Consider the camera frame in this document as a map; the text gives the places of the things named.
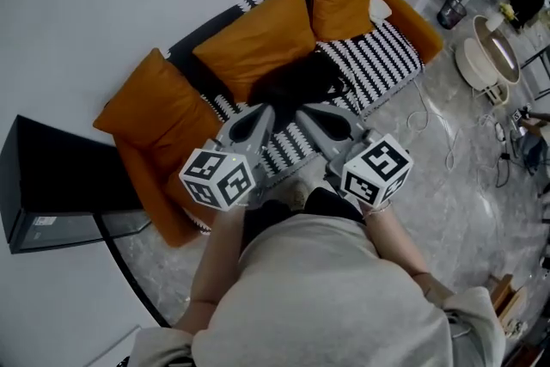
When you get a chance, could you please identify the white cloth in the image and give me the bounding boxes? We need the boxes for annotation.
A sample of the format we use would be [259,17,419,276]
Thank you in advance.
[368,0,393,26]

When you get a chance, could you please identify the black cable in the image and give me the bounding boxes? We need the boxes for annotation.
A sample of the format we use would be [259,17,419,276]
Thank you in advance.
[495,149,524,189]

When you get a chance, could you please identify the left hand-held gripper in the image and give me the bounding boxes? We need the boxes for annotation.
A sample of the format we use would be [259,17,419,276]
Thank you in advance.
[178,104,277,212]

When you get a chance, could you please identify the black white patterned sofa cover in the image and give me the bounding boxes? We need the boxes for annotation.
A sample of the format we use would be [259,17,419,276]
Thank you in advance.
[164,0,427,235]

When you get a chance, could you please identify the person's black trousers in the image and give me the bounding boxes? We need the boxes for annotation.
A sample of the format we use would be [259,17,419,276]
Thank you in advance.
[242,186,367,230]

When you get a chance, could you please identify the small cream round table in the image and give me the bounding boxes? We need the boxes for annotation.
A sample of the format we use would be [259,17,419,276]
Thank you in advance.
[454,37,513,107]

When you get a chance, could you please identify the long white cable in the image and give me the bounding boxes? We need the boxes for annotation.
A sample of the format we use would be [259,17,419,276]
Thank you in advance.
[443,113,496,169]

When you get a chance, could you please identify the black cabinet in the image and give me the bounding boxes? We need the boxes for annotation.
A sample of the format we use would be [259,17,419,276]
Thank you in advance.
[0,113,152,255]

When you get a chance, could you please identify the person's right forearm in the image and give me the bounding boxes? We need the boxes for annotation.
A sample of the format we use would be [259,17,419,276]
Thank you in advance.
[359,201,457,309]

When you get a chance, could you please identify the large cream round table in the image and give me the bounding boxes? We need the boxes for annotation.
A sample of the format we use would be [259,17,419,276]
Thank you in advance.
[472,14,523,85]

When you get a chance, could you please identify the thin wrist bracelet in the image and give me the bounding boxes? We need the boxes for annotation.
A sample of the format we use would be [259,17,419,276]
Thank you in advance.
[363,202,393,220]

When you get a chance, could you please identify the person's beige sweatshirt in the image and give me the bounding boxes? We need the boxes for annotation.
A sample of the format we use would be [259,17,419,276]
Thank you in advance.
[127,211,507,367]

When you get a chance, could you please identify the black frame chair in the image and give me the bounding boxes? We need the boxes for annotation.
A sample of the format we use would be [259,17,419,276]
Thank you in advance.
[518,42,550,101]

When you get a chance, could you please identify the black mesh waste bin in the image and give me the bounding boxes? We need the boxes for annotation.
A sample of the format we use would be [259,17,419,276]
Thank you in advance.
[436,0,468,31]

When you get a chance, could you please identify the black backpack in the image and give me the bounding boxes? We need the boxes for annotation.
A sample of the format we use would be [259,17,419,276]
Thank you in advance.
[247,50,348,132]

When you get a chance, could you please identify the person's beige shoe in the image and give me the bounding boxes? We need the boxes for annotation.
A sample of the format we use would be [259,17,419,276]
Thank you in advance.
[278,179,311,211]

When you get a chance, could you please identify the creased orange cushion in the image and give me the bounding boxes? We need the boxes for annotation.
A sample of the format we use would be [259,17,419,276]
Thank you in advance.
[92,47,225,156]

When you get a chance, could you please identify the person's left forearm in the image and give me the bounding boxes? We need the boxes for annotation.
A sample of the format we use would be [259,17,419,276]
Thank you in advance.
[174,205,260,335]

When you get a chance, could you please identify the wooden crate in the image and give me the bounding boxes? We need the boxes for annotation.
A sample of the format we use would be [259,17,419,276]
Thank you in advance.
[488,272,530,341]

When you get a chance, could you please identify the wide orange cushion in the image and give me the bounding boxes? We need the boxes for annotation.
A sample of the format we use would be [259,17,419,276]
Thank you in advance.
[191,0,320,105]

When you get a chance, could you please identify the orange sofa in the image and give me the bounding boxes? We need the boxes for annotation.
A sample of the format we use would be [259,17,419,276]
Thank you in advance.
[91,0,444,249]

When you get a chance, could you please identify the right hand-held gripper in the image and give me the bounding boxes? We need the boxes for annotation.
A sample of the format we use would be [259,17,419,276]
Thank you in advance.
[295,102,415,208]

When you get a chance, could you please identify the looped white cable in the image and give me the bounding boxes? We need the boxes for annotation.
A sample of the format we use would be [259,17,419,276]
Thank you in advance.
[405,76,431,131]

